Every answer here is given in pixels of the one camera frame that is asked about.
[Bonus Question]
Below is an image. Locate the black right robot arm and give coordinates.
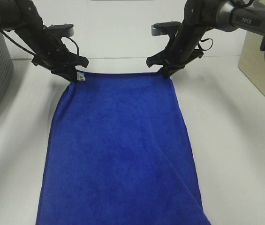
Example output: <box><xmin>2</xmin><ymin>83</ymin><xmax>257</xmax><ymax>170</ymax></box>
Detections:
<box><xmin>146</xmin><ymin>0</ymin><xmax>265</xmax><ymax>78</ymax></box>

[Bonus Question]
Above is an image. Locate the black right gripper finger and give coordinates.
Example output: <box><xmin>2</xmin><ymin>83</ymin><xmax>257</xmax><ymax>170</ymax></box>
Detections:
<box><xmin>162</xmin><ymin>49</ymin><xmax>204</xmax><ymax>79</ymax></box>
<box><xmin>146</xmin><ymin>50</ymin><xmax>170</xmax><ymax>68</ymax></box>

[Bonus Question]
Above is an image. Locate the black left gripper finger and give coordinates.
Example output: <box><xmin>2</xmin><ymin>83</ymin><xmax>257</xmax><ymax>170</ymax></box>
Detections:
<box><xmin>51</xmin><ymin>66</ymin><xmax>79</xmax><ymax>83</ymax></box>
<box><xmin>31</xmin><ymin>52</ymin><xmax>89</xmax><ymax>68</ymax></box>

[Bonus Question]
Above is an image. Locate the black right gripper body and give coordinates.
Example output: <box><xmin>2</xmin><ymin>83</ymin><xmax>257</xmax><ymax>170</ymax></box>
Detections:
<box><xmin>165</xmin><ymin>21</ymin><xmax>205</xmax><ymax>63</ymax></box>

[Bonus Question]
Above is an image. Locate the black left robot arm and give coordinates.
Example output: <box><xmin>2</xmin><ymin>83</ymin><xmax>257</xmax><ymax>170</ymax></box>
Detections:
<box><xmin>0</xmin><ymin>0</ymin><xmax>89</xmax><ymax>83</ymax></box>

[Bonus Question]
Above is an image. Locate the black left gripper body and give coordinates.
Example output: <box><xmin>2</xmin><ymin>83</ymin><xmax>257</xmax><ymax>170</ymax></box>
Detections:
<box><xmin>15</xmin><ymin>25</ymin><xmax>69</xmax><ymax>56</ymax></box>

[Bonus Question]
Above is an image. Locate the blue microfibre towel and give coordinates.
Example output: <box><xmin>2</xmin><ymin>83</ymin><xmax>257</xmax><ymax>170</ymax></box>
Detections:
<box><xmin>36</xmin><ymin>71</ymin><xmax>209</xmax><ymax>225</ymax></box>

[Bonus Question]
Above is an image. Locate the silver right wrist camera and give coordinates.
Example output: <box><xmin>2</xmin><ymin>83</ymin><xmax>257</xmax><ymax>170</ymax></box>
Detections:
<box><xmin>151</xmin><ymin>21</ymin><xmax>181</xmax><ymax>38</ymax></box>

